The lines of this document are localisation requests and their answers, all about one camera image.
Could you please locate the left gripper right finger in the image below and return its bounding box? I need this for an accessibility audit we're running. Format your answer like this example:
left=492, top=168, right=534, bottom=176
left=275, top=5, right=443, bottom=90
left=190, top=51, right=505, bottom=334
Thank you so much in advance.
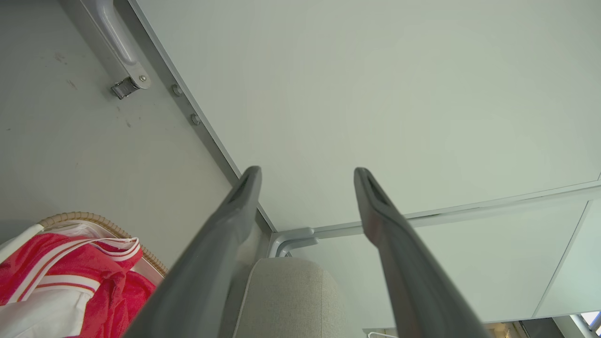
left=354, top=168, right=491, bottom=338

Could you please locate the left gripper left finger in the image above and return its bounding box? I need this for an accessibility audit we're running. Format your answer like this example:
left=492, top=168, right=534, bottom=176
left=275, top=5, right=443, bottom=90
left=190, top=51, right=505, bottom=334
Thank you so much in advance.
left=123, top=166, right=262, bottom=338

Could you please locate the red and white garment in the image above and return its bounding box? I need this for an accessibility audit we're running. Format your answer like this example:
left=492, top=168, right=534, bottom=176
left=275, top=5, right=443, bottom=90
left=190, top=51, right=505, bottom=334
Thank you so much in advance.
left=0, top=233, right=157, bottom=338

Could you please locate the grey upholstered seat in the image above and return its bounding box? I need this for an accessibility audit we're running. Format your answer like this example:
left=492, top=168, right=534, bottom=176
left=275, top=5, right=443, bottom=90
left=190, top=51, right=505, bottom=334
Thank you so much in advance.
left=233, top=257, right=350, bottom=338

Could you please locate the wicker laundry basket white liner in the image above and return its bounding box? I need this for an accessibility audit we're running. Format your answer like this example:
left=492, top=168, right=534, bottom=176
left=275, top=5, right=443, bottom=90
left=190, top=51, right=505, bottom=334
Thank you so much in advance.
left=0, top=212, right=168, bottom=288

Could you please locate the grey partition foot with caster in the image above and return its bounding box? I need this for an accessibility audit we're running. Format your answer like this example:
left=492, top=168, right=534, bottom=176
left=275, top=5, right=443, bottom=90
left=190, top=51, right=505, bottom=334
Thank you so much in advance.
left=61, top=0, right=152, bottom=100

